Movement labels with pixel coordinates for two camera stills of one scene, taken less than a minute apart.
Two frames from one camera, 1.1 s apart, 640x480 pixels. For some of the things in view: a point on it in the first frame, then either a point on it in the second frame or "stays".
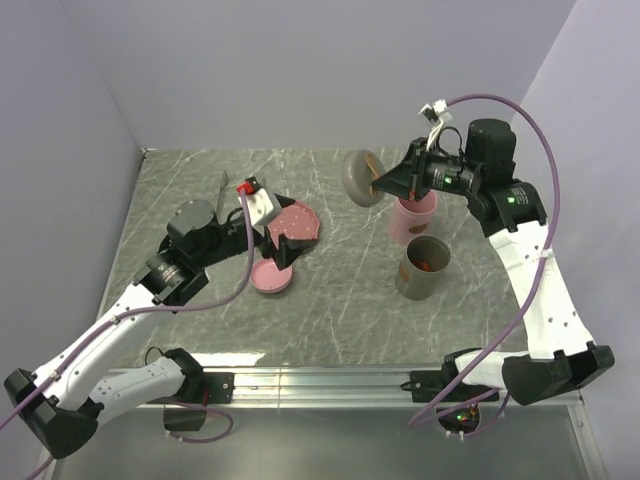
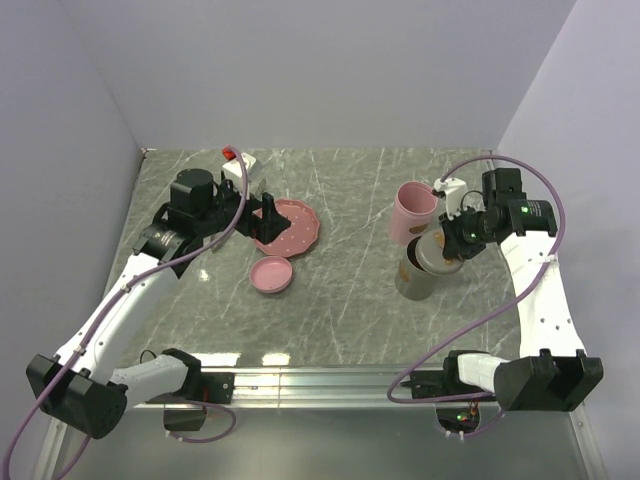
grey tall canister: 425,257 stays
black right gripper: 408,179 → 454,246
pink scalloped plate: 295,221 stays
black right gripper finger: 289,249 → 271,223
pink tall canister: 410,219 stays
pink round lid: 265,276 stays
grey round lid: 361,168 → 430,256
